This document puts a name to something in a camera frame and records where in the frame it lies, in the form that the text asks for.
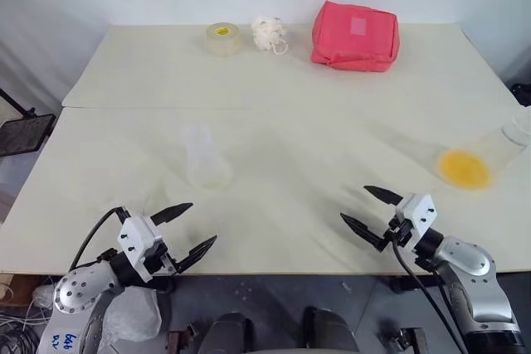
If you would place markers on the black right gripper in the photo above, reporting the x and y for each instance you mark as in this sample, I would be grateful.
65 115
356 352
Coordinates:
400 234

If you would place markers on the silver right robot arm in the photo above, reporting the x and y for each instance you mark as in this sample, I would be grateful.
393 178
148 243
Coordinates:
473 271

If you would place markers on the plastic cup with orange lid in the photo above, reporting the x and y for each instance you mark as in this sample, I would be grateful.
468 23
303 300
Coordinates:
464 167

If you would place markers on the small white crumpled bag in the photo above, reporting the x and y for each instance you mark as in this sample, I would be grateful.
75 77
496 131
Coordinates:
43 296

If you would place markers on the clear tape roll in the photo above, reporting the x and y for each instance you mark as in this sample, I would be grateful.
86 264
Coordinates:
223 41

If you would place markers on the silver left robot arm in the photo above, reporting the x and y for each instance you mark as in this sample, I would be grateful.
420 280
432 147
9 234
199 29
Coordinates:
76 287

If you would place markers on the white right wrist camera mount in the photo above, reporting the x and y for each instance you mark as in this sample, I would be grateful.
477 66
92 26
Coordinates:
417 213

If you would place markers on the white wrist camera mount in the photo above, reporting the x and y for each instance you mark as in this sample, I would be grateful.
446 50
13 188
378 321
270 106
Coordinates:
417 213
139 238

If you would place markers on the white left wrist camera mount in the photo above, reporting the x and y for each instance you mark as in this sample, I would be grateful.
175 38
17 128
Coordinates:
139 238

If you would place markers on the red fabric pouch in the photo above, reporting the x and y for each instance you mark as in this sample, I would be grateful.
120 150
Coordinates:
352 39

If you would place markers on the black mesh stand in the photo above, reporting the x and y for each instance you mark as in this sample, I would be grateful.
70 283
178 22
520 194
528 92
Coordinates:
25 132

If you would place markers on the white mesh bath sponge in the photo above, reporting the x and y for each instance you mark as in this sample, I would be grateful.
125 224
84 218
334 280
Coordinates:
265 32

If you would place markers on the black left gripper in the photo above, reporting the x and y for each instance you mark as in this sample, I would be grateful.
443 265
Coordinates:
159 263

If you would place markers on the dark rounded shape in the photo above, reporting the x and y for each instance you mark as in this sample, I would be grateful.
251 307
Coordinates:
332 331
234 333

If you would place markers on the black object beside table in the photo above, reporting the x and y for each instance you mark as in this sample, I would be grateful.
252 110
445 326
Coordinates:
522 93

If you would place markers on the clear plastic bag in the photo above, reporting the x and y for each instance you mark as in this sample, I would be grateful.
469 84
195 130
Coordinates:
132 316

